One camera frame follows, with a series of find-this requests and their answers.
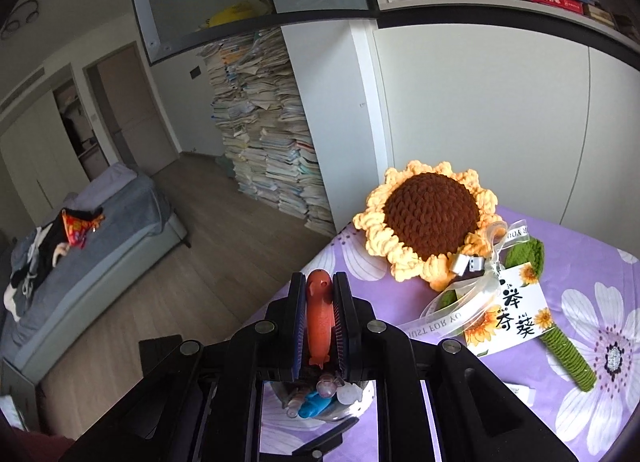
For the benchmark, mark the grey bed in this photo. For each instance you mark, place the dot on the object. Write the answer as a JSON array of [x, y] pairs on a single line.
[[110, 252]]

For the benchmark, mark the yellow bag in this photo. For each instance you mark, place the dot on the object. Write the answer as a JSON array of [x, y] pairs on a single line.
[[232, 16]]

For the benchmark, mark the wooden door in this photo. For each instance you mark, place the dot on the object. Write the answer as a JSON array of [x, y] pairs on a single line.
[[135, 107]]

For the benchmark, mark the white printed ribbon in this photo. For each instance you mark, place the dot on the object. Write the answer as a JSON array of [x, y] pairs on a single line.
[[450, 312]]

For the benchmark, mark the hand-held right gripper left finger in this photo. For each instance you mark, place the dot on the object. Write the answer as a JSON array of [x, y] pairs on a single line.
[[300, 322]]

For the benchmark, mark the sunflower gift card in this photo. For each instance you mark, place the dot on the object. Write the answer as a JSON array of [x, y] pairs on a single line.
[[520, 307]]

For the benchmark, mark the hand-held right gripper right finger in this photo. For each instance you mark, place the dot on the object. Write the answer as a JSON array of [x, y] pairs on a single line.
[[338, 322]]

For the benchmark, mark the pink sleeved left forearm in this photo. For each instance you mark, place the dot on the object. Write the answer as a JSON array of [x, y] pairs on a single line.
[[45, 449]]

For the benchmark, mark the grey dotted pen holder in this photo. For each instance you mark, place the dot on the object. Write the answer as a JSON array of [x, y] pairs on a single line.
[[275, 394]]

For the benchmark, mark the round ceiling light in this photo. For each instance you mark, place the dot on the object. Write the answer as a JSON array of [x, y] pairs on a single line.
[[30, 11], [11, 26]]

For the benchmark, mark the crocheted sunflower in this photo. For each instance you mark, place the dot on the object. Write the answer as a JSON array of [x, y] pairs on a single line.
[[430, 212]]

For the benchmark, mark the pile of dark clothes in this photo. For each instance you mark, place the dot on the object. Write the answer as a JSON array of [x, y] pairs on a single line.
[[45, 247]]

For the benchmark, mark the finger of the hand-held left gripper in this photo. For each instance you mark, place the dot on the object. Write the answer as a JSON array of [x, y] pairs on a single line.
[[325, 439]]

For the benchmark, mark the plaid patterned pen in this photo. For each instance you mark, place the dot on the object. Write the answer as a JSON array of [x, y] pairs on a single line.
[[325, 386]]

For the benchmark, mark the tall stack of papers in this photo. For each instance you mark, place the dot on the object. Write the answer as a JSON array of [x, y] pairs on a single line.
[[270, 132]]

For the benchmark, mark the orange pen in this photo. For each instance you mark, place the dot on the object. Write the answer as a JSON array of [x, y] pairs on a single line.
[[320, 317]]

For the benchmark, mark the black wall panel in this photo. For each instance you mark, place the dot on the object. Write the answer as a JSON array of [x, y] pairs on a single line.
[[195, 73]]

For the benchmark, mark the blue pen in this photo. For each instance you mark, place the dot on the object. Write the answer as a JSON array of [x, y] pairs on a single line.
[[315, 404]]

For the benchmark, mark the red printed bag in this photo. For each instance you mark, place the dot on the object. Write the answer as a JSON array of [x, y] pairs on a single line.
[[82, 229]]

